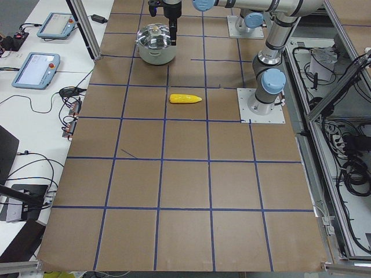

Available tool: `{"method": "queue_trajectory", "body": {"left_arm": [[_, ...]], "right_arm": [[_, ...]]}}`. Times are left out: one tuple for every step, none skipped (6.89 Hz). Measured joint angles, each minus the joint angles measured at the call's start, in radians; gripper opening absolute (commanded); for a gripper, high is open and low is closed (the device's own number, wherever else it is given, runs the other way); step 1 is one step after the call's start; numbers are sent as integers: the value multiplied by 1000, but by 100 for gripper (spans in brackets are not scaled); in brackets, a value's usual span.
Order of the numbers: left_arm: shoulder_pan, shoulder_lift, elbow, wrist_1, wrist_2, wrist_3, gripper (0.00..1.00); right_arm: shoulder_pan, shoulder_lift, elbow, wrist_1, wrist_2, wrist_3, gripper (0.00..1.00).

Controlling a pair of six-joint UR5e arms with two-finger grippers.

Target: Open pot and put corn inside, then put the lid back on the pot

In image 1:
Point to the upper blue teach pendant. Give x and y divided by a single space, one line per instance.
57 26

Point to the yellow corn cob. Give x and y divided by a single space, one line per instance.
184 99

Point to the blue teach pendant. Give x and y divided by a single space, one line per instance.
57 26
37 71

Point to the aluminium frame post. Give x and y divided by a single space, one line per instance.
78 11

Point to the small electronics board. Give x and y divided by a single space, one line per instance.
14 43

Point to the black tripod leg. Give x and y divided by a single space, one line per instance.
31 194

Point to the pale green cooking pot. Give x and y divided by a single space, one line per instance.
159 56

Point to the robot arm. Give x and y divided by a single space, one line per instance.
270 80
252 20

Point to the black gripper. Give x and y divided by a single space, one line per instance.
171 10

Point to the glass pot lid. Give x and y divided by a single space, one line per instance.
154 36

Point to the black power adapter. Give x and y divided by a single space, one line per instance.
98 19

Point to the lower blue teach pendant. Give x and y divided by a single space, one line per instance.
37 71

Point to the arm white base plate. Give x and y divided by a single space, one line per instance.
253 111
238 29

